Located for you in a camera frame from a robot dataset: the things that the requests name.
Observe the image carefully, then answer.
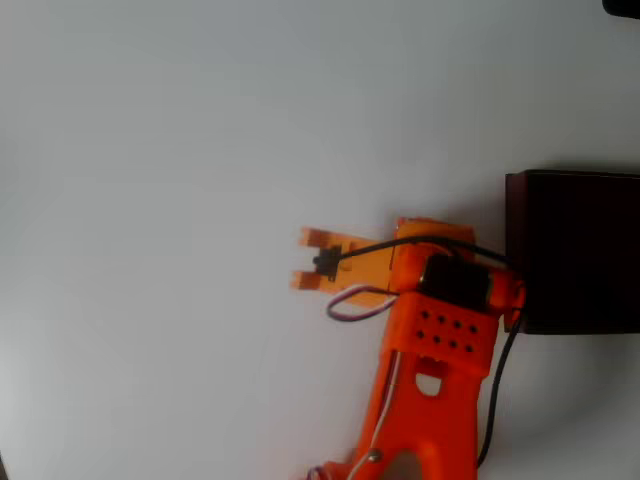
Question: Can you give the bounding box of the black camera cable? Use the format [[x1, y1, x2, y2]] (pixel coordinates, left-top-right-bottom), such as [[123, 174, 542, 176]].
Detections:
[[337, 235, 527, 469]]

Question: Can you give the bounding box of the black object at picture corner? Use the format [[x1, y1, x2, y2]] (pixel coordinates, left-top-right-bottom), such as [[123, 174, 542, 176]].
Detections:
[[601, 0, 640, 20]]

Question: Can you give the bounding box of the small black camera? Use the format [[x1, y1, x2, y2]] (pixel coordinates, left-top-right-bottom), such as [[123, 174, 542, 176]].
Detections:
[[311, 246, 342, 281]]

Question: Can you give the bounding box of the dark red open box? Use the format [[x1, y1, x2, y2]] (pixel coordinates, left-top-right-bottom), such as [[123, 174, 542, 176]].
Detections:
[[503, 169, 640, 335]]

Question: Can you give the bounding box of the white wire along arm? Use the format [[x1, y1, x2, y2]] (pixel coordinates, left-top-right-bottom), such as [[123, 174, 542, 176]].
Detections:
[[348, 349, 402, 480]]

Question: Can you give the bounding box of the white red black servo wire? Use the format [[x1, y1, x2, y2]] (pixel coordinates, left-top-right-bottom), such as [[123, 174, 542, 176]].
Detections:
[[326, 283, 401, 324]]

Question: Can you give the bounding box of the light orange camera mount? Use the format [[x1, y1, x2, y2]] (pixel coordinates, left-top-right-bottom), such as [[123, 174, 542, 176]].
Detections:
[[289, 226, 401, 309]]

